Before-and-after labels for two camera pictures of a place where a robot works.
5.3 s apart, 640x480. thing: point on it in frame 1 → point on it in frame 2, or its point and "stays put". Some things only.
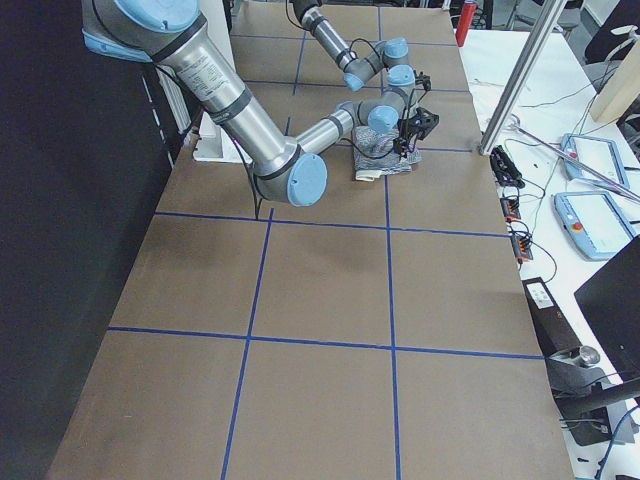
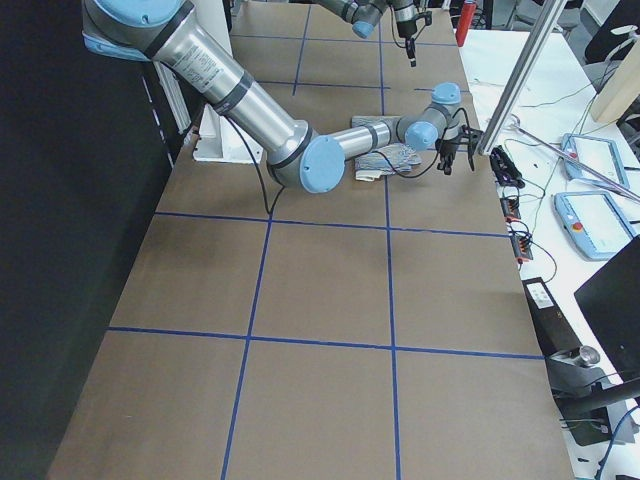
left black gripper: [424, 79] → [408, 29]
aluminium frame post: [543, 27] stays put
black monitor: [610, 304] stays put
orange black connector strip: [521, 242] stays put
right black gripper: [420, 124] → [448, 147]
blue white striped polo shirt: [374, 154] stays put
